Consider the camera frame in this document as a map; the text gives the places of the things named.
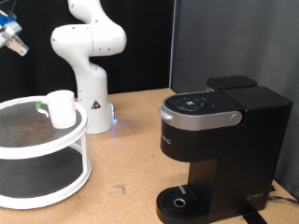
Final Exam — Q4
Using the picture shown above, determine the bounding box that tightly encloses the black Keurig coffee machine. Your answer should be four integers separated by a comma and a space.
155, 75, 293, 224

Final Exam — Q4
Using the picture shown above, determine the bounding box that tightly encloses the white mug with green-taped handle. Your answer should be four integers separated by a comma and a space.
35, 90, 78, 130

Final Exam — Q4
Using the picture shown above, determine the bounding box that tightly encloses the black tape strap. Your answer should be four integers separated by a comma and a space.
238, 203, 269, 224

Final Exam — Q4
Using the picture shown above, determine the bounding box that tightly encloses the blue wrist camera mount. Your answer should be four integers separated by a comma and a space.
0, 9, 17, 30

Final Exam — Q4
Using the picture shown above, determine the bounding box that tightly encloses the grey braided power cable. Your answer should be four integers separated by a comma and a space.
268, 195, 299, 205

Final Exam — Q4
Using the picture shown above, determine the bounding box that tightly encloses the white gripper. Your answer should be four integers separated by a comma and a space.
0, 21, 30, 57

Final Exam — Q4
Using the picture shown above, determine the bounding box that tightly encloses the white two-tier turntable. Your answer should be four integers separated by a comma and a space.
0, 95, 93, 210

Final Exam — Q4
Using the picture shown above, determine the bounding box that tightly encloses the black curtain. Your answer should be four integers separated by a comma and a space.
0, 0, 176, 102

